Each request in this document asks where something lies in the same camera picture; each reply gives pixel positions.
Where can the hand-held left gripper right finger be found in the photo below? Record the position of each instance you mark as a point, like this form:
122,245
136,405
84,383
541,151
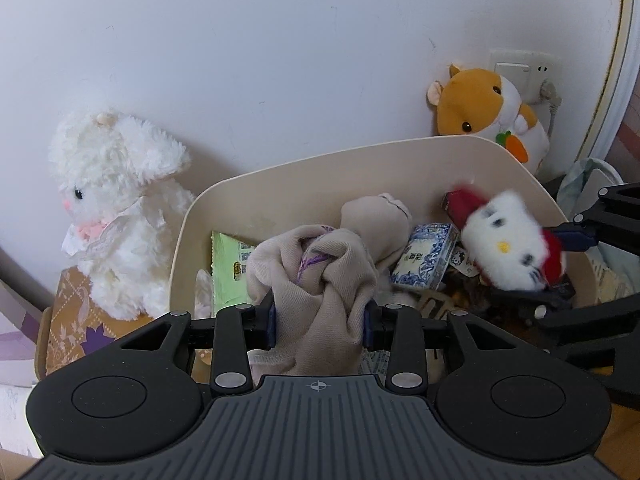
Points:
367,327

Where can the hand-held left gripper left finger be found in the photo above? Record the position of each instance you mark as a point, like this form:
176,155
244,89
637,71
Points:
270,325

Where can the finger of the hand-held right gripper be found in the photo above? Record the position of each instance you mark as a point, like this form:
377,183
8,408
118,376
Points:
575,237
575,317

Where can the lavender fuzzy sock bundle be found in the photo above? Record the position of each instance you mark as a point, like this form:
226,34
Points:
320,300

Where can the white cat plush red bow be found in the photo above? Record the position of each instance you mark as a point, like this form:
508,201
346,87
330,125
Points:
500,245

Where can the beige plastic storage bin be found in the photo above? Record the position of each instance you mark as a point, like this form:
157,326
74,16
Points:
300,180

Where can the wooden desktop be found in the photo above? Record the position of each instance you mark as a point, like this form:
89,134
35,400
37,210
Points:
622,440

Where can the light blue cloth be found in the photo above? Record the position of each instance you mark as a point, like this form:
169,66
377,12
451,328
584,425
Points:
580,185

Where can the light green flat packet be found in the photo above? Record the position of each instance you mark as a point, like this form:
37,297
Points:
225,270

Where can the blue white patterned box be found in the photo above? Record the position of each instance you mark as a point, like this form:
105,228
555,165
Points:
425,255

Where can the grey power plug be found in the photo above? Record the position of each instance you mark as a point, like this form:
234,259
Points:
550,97

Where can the orange white hamster plush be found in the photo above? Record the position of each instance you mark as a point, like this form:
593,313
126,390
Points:
480,105

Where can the white fluffy rabbit plush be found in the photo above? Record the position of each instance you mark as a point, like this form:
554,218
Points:
120,210

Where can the brown floral patterned box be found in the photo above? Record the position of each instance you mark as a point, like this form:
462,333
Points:
65,320

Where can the purple white cloth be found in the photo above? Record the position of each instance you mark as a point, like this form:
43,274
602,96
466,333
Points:
15,350

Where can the white wall socket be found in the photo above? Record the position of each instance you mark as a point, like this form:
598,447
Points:
530,65

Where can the white door frame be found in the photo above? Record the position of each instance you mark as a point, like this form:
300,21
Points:
622,60

